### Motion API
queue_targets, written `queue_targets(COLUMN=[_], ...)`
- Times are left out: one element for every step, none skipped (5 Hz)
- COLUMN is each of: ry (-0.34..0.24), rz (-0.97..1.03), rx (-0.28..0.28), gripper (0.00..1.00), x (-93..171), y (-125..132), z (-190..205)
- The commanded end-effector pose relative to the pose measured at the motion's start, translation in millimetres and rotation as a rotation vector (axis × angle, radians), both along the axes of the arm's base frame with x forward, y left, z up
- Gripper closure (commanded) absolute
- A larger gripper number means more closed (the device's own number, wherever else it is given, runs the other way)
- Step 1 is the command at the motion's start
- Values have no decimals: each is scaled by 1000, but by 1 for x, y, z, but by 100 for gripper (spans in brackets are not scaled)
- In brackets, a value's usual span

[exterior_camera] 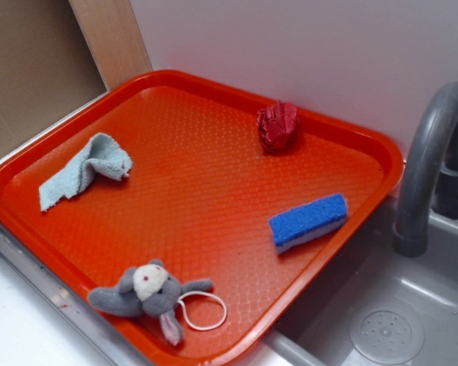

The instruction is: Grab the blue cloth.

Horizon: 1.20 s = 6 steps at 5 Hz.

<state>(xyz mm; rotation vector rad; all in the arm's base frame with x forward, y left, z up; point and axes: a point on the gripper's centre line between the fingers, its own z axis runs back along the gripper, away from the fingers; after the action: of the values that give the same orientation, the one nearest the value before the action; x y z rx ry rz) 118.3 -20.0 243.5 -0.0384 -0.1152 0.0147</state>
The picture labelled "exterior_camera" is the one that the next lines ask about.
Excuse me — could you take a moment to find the light blue cloth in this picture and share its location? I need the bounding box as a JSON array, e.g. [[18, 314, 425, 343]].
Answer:
[[39, 133, 134, 212]]

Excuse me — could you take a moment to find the orange plastic tray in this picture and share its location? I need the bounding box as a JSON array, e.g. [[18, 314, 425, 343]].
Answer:
[[0, 71, 403, 365]]

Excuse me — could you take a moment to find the red crumpled paper ball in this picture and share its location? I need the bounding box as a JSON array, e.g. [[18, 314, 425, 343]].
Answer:
[[256, 101, 301, 153]]

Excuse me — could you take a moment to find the blue and white sponge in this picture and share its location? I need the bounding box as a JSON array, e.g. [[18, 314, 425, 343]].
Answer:
[[269, 194, 348, 254]]

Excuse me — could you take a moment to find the grey plush toy animal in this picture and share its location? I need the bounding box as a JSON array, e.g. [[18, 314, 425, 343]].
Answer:
[[87, 259, 227, 346]]

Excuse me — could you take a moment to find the grey plastic sink basin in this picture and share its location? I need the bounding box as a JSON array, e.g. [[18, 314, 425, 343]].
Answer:
[[263, 198, 458, 365]]

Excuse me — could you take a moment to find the wooden board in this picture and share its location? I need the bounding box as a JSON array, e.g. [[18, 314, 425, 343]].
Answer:
[[70, 0, 153, 91]]

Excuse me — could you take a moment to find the round sink drain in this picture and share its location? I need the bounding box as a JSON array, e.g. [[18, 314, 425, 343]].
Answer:
[[349, 301, 424, 365]]

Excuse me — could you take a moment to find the brown cardboard panel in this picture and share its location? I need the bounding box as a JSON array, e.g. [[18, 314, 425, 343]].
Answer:
[[0, 1, 105, 158]]

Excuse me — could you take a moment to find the grey plastic faucet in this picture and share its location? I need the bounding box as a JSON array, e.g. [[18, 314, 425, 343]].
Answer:
[[393, 82, 458, 257]]

